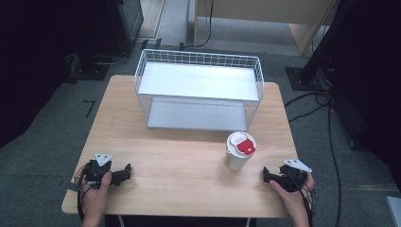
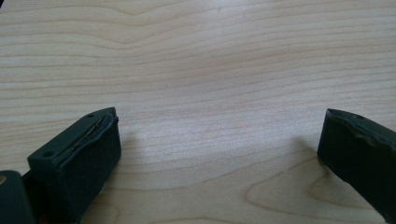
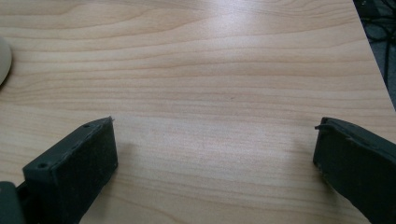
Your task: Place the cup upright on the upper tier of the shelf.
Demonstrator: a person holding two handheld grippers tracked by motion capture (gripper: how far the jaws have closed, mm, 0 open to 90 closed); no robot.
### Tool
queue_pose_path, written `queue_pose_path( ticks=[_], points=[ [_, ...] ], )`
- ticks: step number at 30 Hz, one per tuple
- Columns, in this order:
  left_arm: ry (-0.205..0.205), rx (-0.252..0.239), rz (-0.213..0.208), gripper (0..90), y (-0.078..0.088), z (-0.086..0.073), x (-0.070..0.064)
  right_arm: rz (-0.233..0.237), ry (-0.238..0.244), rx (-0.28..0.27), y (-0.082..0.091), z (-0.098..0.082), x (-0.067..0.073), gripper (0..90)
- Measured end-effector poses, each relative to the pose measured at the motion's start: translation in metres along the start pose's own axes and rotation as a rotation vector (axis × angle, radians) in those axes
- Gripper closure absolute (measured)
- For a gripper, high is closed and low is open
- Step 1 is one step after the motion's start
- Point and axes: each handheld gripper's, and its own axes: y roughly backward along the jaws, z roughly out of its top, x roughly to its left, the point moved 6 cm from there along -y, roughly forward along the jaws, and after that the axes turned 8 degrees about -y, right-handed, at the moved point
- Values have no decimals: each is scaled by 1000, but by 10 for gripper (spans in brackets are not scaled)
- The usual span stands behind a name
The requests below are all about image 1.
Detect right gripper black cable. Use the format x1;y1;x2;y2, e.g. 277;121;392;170
287;173;316;227

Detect light wooden cabinet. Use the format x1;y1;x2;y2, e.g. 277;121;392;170
193;0;340;57

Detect looped black floor cable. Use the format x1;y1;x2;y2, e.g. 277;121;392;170
94;44;140;66

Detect white cup with red lid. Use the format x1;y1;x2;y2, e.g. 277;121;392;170
223;131;257;172

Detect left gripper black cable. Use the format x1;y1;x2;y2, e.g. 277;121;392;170
76;177;93;223

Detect black cable on floor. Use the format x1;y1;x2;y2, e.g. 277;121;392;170
284;90;344;227

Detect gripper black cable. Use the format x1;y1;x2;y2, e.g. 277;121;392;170
76;177;93;223
287;173;316;227

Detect dark curtain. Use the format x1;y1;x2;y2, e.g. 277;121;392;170
327;0;401;190
0;0;121;149

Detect white wire shelf rack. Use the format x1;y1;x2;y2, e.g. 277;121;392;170
133;48;266;132

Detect person's left hand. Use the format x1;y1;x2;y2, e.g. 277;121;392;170
74;165;113;219

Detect black stand with base plate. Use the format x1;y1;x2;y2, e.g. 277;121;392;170
285;0;351;93

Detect black floor base plate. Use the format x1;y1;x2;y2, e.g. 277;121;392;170
64;52;111;83

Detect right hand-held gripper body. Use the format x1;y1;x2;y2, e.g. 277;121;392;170
278;158;313;193

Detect dark equipment cabinet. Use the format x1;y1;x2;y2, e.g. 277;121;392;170
107;0;145;55

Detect pale grey box corner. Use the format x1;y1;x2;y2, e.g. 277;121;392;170
384;195;401;227

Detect person's right hand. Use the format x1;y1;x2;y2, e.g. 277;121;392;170
269;171;316;219

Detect thin black hanging cable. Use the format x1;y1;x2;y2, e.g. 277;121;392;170
188;0;216;49

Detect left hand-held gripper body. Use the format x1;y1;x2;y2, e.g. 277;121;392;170
82;152;113;190

